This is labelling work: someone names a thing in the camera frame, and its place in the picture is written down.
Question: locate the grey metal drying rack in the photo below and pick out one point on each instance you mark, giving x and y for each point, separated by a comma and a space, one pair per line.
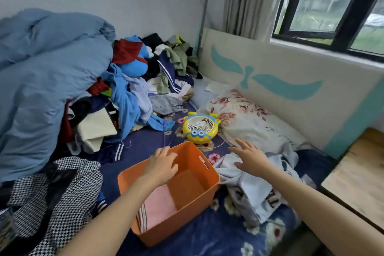
205, 9

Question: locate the cream folded fabric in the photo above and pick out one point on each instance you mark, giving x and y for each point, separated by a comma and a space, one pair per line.
96, 128

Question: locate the white floral pillow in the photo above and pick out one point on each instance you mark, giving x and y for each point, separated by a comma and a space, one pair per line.
252, 123

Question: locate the beige patterned curtain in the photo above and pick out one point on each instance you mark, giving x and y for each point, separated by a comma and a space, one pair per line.
255, 3

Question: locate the white paper sheet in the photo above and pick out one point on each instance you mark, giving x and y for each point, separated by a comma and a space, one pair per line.
217, 87

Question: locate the pink striped towel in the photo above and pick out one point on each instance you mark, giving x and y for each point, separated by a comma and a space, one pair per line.
159, 207

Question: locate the blue plush toy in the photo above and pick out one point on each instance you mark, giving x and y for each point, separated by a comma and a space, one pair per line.
135, 66

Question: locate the person's right hand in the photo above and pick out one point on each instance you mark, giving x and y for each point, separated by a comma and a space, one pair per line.
255, 159

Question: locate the crumpled grey white garment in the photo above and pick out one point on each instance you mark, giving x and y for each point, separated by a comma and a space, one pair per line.
255, 192

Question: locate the person's left forearm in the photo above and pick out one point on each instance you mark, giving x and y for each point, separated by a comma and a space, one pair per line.
105, 225

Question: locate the orange plastic storage bin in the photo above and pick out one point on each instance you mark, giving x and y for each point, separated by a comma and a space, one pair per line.
192, 183

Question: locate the person's left hand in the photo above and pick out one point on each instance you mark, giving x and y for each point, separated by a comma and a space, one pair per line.
162, 167

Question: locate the bed with blue floral sheet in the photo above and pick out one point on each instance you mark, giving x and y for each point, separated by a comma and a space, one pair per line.
210, 234

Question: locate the black white houndstooth garment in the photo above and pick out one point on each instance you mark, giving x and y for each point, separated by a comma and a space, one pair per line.
69, 204

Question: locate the pile of mixed clothes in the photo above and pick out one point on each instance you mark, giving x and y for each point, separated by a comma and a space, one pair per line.
135, 102

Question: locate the white headboard with teal print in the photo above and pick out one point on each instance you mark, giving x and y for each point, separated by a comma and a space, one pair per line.
300, 105

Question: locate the light blue duvet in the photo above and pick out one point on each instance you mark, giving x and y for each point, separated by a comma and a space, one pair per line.
45, 84

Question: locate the black framed window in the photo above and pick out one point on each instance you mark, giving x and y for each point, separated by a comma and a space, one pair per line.
330, 3

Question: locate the yellow cartoon desk fan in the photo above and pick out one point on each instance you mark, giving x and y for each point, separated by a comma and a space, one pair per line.
201, 128

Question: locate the person's right forearm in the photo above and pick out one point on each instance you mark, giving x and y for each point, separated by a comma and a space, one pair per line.
324, 210

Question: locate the wooden folding table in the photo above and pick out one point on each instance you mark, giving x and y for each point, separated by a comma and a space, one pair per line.
357, 174

